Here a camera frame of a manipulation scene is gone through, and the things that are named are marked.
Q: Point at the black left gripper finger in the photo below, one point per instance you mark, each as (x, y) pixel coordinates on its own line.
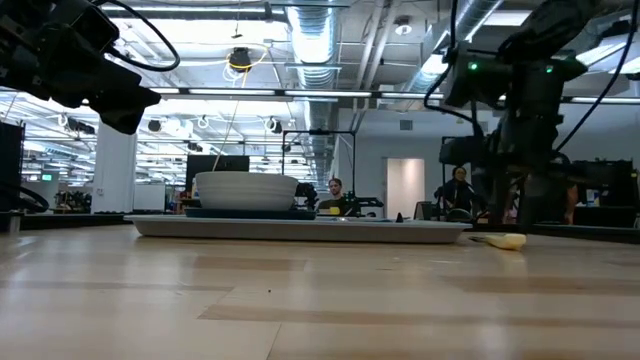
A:
(130, 105)

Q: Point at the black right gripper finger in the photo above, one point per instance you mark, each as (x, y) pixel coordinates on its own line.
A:
(499, 195)
(533, 200)

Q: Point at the white ceramic bowl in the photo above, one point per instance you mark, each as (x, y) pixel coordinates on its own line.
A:
(245, 192)

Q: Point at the dark teal plate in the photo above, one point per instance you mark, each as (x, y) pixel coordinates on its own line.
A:
(250, 214)

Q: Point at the black background robot arm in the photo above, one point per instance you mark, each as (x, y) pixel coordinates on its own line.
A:
(365, 202)

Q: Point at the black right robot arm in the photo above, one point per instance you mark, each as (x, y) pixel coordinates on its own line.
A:
(550, 80)

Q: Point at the person's forearm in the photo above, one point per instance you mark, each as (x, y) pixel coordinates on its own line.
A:
(571, 205)

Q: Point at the grey plastic tray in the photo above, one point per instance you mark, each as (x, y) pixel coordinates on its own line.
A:
(300, 232)

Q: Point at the standing person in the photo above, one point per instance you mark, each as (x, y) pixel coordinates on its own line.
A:
(457, 192)

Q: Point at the white column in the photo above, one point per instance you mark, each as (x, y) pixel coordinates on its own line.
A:
(115, 170)

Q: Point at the black monitor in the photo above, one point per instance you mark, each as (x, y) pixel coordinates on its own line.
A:
(220, 162)

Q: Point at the seated person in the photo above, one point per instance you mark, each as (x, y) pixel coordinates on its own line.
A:
(335, 187)

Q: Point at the long ceiling light strip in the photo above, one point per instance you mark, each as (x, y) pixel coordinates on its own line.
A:
(325, 93)

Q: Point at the grey wall vent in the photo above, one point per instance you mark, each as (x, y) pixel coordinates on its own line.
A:
(406, 125)

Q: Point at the black ceiling camera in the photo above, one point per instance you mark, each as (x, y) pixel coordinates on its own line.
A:
(240, 60)

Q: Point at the black rig frame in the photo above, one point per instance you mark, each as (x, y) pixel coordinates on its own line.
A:
(320, 132)

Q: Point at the silver ceiling duct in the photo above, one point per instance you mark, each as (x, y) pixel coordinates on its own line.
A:
(315, 40)

